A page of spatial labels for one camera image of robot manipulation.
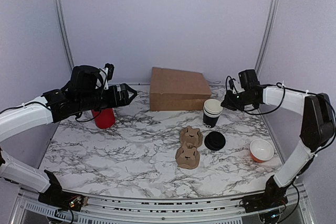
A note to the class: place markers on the orange white bowl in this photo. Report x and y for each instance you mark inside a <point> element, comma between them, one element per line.
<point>261,151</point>

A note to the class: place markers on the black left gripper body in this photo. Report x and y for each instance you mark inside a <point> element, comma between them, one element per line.
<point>113,101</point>

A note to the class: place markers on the black plastic cup lid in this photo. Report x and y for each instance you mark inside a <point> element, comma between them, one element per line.
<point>215,141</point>

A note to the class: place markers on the brown pulp cup carrier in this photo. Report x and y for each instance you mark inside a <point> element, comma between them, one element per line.
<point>187,156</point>

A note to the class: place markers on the brown cardboard box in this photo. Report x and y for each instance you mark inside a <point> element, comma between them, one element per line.
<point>177,90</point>

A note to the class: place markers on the aluminium frame post left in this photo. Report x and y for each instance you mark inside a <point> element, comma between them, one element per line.
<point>63,33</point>

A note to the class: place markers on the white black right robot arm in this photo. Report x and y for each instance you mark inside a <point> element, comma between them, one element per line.
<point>315,131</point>

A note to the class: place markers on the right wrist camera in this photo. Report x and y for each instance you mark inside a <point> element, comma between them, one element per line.
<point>248,79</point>

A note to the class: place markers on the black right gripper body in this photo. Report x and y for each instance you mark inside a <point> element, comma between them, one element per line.
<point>239,102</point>

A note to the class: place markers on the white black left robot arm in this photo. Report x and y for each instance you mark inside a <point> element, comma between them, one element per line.
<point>37,120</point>

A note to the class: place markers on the red cylindrical container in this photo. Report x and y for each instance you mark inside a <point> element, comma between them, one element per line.
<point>104,119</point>

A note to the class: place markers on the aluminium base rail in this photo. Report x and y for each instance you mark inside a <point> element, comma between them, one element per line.
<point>108,209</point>

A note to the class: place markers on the aluminium frame post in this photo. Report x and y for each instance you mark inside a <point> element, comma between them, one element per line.
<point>270,21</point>
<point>63,33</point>

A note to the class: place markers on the black paper coffee cup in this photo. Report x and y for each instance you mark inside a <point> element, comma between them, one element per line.
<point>212,110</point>

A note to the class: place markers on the aluminium frame post right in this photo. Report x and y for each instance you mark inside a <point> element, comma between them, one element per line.
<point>270,21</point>

